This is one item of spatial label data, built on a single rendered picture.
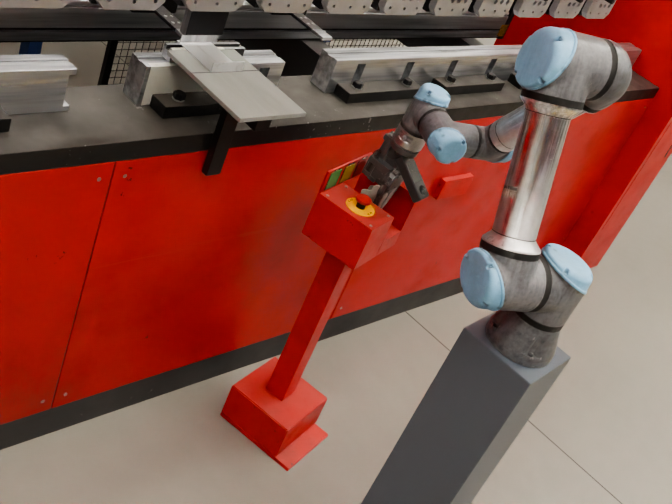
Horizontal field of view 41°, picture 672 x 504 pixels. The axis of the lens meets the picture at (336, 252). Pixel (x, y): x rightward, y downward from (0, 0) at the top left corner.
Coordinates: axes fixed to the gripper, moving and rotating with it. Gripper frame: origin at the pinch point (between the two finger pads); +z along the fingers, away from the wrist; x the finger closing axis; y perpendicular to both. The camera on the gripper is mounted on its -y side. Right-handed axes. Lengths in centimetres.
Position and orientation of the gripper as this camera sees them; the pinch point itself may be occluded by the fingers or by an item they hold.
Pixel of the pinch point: (375, 213)
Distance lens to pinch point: 220.0
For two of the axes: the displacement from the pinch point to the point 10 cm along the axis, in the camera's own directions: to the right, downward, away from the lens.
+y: -7.4, -6.2, 2.6
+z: -4.1, 7.2, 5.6
